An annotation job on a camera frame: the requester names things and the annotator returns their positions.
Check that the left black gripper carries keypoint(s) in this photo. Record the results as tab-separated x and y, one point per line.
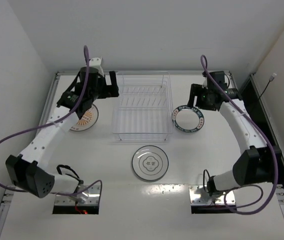
110	85

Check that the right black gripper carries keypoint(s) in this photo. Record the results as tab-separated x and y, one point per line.
195	92

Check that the green rimmed white plate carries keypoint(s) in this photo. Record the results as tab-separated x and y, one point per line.
188	119

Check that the orange sunburst pattern plate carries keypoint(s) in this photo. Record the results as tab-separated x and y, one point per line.
89	118

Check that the grey rimmed white plate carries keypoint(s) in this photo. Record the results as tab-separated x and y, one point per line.
150	163

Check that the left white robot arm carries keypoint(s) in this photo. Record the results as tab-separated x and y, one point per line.
27	171

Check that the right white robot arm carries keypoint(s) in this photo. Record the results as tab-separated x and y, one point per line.
258	157

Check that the clear wire dish rack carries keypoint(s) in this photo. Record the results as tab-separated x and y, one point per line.
143	110

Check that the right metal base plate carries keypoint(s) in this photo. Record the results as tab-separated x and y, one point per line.
200	198

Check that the metal base plate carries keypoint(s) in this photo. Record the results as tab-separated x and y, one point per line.
89	198
200	198

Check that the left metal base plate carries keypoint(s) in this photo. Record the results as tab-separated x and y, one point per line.
89	198

